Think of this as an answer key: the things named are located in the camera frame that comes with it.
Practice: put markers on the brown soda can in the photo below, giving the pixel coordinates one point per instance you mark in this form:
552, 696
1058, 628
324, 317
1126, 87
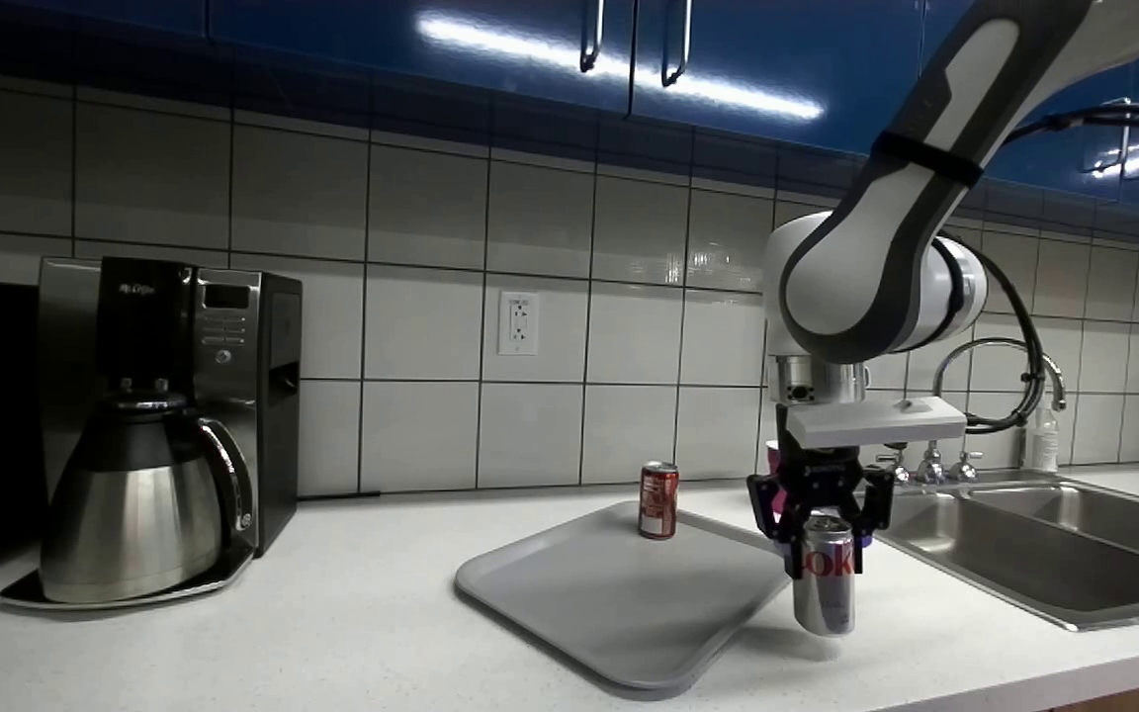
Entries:
658, 501

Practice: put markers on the silver diet coke can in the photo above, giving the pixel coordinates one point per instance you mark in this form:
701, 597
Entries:
825, 573

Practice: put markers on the black coffee maker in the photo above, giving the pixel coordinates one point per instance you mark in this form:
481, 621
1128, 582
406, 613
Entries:
246, 371

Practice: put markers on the white wall outlet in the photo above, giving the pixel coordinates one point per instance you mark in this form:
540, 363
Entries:
521, 323

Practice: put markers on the blue upper cabinets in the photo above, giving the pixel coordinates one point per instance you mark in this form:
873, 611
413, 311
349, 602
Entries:
726, 87

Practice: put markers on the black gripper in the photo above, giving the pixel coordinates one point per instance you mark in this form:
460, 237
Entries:
825, 479

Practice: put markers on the grey plastic tray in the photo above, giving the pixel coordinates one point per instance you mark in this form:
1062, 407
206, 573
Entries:
633, 613

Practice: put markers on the chrome sink faucet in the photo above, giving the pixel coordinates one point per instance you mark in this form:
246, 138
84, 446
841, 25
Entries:
1043, 379

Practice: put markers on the clear soap bottle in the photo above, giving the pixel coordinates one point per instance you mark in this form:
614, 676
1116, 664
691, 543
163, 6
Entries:
1043, 439

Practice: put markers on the stainless steel double sink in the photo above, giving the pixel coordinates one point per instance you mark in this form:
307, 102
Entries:
1062, 549

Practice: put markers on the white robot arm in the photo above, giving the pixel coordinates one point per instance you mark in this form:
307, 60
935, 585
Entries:
874, 272

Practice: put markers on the pink plastic cup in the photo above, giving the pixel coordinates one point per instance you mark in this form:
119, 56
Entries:
774, 454

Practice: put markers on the steel coffee carafe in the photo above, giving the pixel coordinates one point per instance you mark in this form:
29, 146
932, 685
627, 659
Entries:
149, 501

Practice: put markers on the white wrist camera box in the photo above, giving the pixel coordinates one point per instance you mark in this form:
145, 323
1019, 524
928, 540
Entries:
873, 420

